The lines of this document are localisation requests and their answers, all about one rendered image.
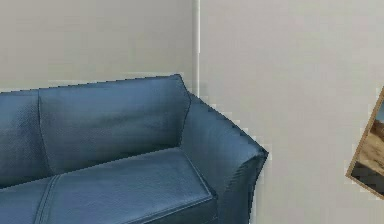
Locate blue leather sofa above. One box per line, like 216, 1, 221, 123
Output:
0, 73, 270, 224

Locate wood framed landscape picture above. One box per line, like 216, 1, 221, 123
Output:
345, 85, 384, 201

